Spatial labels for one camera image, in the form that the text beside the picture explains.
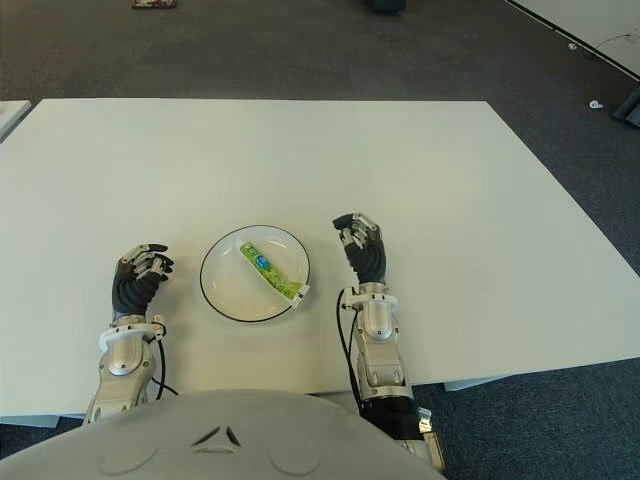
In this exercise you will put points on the colourful flat box on floor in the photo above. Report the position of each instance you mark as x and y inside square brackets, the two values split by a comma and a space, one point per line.
[152, 3]

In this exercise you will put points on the dark object on floor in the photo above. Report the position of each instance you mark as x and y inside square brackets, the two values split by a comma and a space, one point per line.
[384, 5]

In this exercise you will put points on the green white toothpaste tube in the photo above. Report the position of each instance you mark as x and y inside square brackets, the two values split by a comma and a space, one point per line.
[267, 270]

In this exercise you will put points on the white board with black edge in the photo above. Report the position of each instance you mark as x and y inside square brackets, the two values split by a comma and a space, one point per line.
[595, 20]

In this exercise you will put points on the white plate with black rim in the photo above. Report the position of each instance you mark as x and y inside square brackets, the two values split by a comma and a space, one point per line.
[225, 285]

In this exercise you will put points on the white curled scrap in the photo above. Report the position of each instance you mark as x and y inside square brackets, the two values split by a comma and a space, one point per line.
[594, 104]

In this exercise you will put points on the white side table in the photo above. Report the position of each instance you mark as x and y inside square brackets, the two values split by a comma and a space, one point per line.
[10, 117]

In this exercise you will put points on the dark blue grey object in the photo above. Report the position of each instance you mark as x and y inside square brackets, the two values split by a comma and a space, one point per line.
[631, 106]

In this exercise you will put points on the grey robot torso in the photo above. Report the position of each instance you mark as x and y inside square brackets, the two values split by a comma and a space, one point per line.
[200, 435]

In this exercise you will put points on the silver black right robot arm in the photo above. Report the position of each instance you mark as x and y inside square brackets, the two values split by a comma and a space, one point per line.
[377, 320]

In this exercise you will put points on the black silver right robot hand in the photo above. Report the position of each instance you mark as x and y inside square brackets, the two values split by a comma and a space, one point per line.
[370, 260]

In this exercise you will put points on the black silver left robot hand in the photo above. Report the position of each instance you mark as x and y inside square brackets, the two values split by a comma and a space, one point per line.
[132, 295]

